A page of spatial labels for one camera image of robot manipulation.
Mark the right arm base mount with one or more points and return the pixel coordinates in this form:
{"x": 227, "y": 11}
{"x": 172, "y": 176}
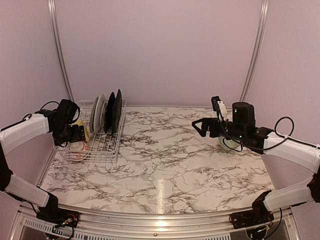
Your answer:
{"x": 249, "y": 218}

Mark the aluminium front table rail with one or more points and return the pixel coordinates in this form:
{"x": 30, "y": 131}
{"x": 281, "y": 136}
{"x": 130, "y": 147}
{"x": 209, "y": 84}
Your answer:
{"x": 107, "y": 225}

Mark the left aluminium wall profile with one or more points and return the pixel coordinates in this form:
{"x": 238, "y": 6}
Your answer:
{"x": 59, "y": 49}

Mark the red patterned white bowl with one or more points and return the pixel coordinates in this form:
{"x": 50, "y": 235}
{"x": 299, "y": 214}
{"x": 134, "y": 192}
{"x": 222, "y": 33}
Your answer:
{"x": 78, "y": 151}

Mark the celadon green bowl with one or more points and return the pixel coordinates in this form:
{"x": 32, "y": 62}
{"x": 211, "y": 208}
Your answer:
{"x": 228, "y": 145}

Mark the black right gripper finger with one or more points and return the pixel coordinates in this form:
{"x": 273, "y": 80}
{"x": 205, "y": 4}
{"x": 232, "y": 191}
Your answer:
{"x": 202, "y": 121}
{"x": 201, "y": 127}

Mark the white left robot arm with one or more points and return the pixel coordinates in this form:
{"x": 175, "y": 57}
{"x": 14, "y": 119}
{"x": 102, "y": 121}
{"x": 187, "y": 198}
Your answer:
{"x": 19, "y": 148}

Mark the right aluminium wall profile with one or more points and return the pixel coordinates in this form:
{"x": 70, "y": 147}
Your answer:
{"x": 260, "y": 33}

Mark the black square plate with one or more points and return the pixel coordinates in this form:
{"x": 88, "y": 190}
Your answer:
{"x": 116, "y": 112}

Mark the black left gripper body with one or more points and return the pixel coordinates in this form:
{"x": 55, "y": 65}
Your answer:
{"x": 67, "y": 134}

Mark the white wire dish rack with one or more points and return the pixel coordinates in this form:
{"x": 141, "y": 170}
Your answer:
{"x": 104, "y": 147}

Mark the pale green round plate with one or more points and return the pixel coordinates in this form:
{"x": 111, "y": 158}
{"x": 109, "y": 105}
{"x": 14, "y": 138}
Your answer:
{"x": 95, "y": 124}

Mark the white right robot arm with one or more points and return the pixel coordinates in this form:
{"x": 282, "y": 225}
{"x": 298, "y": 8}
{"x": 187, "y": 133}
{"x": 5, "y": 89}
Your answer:
{"x": 242, "y": 130}

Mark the black round plate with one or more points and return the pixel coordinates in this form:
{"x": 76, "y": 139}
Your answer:
{"x": 109, "y": 112}

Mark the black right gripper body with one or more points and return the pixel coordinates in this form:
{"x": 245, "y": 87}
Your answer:
{"x": 216, "y": 132}

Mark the aluminium wall profile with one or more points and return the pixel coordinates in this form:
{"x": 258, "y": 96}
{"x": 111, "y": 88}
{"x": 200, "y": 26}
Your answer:
{"x": 260, "y": 33}
{"x": 59, "y": 49}

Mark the yellow ceramic mug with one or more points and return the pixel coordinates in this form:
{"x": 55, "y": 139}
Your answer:
{"x": 80, "y": 123}

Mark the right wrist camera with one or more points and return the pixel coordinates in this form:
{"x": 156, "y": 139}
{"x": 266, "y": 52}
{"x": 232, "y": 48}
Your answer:
{"x": 220, "y": 108}

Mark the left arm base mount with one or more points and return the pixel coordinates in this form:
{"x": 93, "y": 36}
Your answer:
{"x": 64, "y": 218}

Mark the grey speckled plate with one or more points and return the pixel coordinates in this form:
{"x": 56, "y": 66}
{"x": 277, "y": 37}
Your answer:
{"x": 103, "y": 117}

